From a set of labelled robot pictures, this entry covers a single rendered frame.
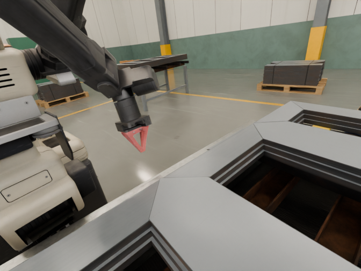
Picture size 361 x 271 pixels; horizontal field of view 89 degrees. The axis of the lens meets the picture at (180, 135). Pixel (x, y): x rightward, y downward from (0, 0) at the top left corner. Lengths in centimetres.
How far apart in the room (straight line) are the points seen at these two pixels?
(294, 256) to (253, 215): 9
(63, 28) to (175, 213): 38
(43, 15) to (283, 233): 50
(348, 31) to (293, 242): 680
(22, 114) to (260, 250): 65
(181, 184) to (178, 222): 11
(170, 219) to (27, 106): 49
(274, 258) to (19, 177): 68
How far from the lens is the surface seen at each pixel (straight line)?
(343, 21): 706
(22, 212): 75
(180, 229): 39
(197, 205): 43
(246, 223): 40
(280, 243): 39
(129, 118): 50
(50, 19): 36
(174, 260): 39
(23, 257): 79
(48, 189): 77
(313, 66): 441
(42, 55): 69
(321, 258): 40
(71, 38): 37
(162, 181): 49
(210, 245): 37
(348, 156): 66
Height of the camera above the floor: 119
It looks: 27 degrees down
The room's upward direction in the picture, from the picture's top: 7 degrees counter-clockwise
